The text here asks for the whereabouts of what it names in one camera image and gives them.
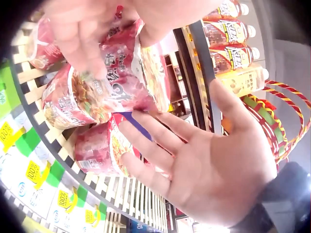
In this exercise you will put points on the person's right hand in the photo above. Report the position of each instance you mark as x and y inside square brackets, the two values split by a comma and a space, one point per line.
[218, 165]

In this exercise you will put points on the person's right index finger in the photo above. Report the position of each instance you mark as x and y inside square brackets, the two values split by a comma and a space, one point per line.
[162, 128]

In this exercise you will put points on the person's right little finger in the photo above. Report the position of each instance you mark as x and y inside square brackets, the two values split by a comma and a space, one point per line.
[153, 187]

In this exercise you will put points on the person's right middle finger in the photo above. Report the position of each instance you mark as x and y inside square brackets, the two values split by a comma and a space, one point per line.
[148, 140]

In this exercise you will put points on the person's left fingers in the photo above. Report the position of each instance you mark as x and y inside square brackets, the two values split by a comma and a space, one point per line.
[82, 46]

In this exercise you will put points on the black wrist band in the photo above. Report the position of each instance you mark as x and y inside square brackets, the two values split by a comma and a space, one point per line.
[252, 218]

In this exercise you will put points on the red noodle packet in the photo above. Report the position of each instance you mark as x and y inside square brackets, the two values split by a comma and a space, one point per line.
[128, 72]

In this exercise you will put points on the red yellow woven basket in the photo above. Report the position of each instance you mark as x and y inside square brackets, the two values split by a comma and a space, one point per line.
[272, 121]

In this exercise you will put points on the full shop shelf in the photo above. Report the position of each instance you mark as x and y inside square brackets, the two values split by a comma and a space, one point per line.
[56, 136]
[228, 48]

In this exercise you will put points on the person's right ring finger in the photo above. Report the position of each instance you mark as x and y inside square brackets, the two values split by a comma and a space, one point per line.
[145, 163]

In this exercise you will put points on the person's left thumb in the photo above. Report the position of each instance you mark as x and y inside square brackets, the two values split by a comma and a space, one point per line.
[154, 36]

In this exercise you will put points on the person's right thumb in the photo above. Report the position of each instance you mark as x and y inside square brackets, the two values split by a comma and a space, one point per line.
[222, 106]

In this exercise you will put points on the person's left hand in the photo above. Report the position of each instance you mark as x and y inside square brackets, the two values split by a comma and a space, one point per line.
[155, 14]

